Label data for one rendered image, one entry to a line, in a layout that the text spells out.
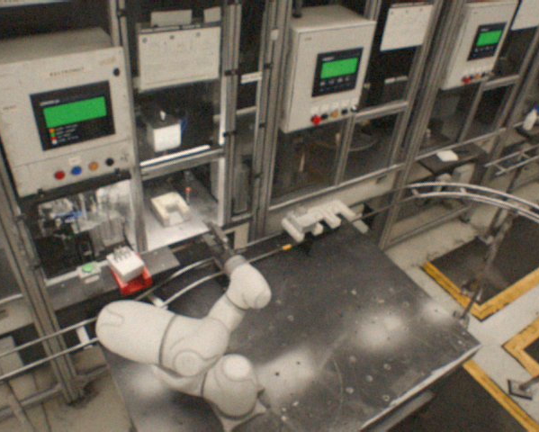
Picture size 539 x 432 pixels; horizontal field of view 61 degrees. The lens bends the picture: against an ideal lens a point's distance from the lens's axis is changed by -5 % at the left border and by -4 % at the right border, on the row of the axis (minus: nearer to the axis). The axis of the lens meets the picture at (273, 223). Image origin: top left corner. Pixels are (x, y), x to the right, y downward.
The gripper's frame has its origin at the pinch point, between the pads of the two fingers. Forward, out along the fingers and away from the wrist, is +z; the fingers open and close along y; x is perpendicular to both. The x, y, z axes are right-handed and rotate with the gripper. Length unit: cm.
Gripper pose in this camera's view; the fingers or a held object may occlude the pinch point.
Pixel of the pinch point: (208, 230)
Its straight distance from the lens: 191.5
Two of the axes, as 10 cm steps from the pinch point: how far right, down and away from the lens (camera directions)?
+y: 0.9, -7.6, -6.5
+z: -5.4, -5.8, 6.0
